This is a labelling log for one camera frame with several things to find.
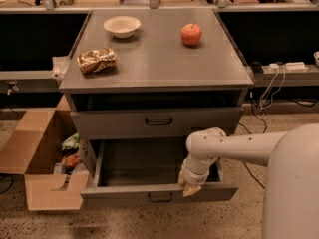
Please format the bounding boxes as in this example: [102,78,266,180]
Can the grey top drawer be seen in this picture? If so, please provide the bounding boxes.
[71,107,243,140]

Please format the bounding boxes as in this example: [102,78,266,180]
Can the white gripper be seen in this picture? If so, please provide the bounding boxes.
[178,158,213,197]

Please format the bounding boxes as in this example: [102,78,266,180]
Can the white power strip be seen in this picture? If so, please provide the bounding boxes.
[284,62,309,72]

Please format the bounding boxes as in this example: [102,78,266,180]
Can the grey drawer cabinet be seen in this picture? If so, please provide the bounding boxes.
[58,7,254,144]

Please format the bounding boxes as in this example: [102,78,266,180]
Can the red snack bag in box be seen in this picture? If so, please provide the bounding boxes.
[64,153,82,169]

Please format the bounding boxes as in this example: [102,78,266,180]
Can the open cardboard box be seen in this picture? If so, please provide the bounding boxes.
[0,98,89,211]

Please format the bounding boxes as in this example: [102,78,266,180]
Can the black floor cable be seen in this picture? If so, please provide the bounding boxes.
[237,100,267,190]

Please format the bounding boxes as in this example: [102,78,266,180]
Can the green snack bag in box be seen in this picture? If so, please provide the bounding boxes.
[61,133,80,151]

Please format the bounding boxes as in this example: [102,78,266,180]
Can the red apple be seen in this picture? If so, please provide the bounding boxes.
[181,23,201,47]

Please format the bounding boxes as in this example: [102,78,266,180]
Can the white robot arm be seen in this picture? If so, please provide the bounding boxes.
[178,123,319,239]

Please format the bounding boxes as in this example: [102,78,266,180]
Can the white cables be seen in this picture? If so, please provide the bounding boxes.
[258,67,287,113]

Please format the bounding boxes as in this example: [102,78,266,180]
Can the grey drawer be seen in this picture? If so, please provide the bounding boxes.
[71,107,243,140]
[81,137,238,207]

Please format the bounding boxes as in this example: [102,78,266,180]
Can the golden snack bag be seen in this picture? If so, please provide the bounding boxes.
[77,48,117,74]

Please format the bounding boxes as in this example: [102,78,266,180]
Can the white bowl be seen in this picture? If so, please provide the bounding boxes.
[104,16,141,39]

